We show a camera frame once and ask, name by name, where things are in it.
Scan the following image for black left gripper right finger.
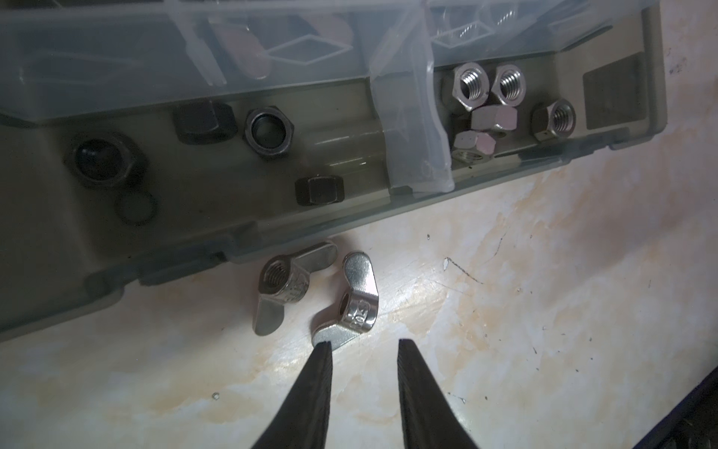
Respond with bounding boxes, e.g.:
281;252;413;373
398;339;478;448

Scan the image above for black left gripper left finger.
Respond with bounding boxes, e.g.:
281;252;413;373
252;342;333;448

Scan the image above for silver wing nut pair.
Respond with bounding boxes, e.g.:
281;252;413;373
312;252;380;350

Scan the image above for black hex nut pair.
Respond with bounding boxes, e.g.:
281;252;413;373
172;100;239;145
295;175;345;207

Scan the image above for dark hex nut shiny rim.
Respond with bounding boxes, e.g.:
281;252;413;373
243;106;295;160

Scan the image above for silver hex nut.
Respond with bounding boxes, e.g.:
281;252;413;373
530;98;577;142
450;63;490;112
490;65;527;108

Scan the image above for black hex nut lone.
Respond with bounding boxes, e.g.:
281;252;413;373
64;131;150;190

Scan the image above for silver wing nut far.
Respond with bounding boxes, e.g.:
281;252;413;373
254;241;338;337

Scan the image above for green transparent organizer box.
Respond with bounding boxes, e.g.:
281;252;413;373
1;1;667;340

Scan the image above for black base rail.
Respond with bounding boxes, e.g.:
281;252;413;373
634;369;717;449

